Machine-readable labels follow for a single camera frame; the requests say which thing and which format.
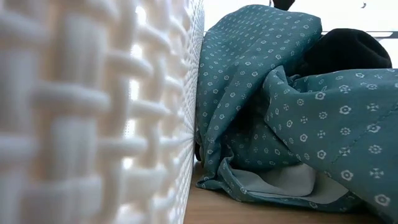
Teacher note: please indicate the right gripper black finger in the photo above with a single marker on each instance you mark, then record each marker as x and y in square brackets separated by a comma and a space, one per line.
[283, 4]

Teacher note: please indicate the plain black cloth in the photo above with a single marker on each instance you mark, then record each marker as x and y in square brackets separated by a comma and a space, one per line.
[345, 49]

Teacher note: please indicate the teal flower-patterned cloth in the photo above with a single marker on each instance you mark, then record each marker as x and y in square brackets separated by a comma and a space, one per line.
[248, 77]

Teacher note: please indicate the small black ceiling fixture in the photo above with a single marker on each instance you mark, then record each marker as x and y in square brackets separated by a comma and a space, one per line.
[363, 5]

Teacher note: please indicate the white woven plastic basket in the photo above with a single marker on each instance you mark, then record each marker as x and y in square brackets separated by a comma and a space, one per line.
[93, 109]

